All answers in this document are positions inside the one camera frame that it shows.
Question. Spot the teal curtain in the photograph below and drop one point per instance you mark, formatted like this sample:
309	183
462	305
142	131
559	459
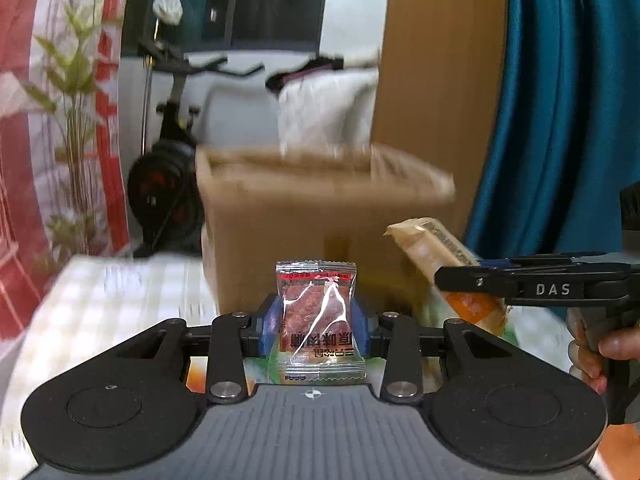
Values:
565	110

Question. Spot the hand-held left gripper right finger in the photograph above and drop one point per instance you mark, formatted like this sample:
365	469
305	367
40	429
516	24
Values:
361	330

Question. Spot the metal pole with white cover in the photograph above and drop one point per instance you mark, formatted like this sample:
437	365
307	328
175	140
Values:
167	7

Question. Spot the brown cardboard box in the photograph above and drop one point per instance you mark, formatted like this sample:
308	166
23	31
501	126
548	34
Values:
300	220

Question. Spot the black garment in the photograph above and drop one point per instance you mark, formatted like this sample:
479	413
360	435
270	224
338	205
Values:
300	72

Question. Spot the white quilted blanket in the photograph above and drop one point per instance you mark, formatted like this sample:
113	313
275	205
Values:
325	110

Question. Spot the person's right hand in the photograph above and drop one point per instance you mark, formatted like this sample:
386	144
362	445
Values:
622	347

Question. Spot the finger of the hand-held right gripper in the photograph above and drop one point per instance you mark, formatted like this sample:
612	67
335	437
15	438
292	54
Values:
500	282
550	260

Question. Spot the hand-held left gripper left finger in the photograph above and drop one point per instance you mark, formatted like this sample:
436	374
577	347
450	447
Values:
267	327

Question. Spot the black exercise bike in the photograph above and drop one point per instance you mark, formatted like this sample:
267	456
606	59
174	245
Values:
165	180

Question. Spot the checked tablecloth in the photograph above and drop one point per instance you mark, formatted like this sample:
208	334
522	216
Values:
110	300

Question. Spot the dark glass window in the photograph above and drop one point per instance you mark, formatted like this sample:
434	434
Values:
270	5

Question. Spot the red clear snack packet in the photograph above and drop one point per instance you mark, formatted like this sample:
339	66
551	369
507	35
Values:
315	310

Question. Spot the red printed backdrop cloth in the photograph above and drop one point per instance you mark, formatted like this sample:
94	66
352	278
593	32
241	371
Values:
50	135

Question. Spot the wooden board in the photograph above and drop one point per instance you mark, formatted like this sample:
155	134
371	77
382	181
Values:
440	85

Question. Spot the white fluffy garment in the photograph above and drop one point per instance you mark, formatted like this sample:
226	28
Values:
362	60

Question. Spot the beige orange snack packet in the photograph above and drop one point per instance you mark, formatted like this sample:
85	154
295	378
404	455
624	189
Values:
440	245

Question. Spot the clear plastic liner bag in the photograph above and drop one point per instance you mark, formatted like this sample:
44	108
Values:
425	170

